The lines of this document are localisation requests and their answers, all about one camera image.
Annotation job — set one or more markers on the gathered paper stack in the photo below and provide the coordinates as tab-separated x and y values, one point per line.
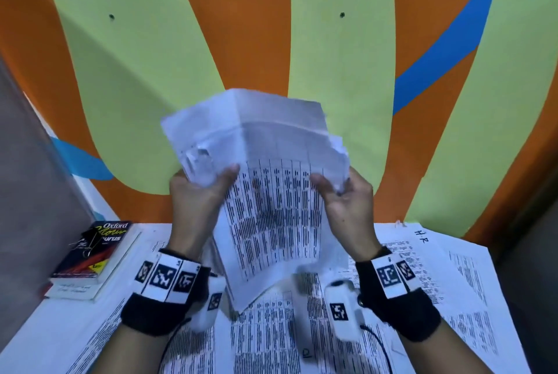
270	195

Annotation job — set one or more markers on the person's right hand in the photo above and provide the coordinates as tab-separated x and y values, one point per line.
353	216

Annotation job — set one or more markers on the grey partition board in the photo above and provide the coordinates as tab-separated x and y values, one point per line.
39	221

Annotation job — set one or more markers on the person's left hand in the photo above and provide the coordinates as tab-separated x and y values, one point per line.
192	212

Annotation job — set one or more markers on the white book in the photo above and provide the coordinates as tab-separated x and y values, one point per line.
78	291

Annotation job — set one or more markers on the black binder clip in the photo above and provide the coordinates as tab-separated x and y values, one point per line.
89	238

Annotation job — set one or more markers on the white wrist camera unit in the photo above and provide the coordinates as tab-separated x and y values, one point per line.
209	304
342	310

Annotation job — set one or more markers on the black wristband with marker tags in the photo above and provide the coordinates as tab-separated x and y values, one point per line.
161	299
401	299

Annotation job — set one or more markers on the person's left forearm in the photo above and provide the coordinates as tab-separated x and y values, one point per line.
131	352

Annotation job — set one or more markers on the person's right forearm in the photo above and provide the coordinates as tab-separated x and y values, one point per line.
440	352

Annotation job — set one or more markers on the dark paperback book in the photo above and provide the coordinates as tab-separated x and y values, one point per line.
96	256

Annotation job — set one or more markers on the printed sheets spread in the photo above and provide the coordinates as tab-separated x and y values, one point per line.
270	334

